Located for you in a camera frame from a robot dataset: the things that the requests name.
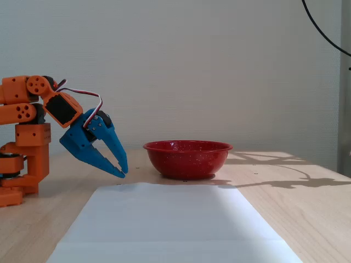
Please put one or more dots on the grey vertical post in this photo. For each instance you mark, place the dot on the grey vertical post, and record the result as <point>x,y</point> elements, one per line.
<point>345,96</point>

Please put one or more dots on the white paper sheet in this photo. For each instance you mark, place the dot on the white paper sheet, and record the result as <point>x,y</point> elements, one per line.
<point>170,227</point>

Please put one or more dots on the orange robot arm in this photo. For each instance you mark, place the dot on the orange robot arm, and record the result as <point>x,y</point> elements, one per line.
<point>30,137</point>

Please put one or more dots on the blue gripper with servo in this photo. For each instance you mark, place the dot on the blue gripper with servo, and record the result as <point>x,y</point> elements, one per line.
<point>78,139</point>

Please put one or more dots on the red speckled bowl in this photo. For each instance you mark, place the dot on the red speckled bowl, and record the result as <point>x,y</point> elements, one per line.
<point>189,160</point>

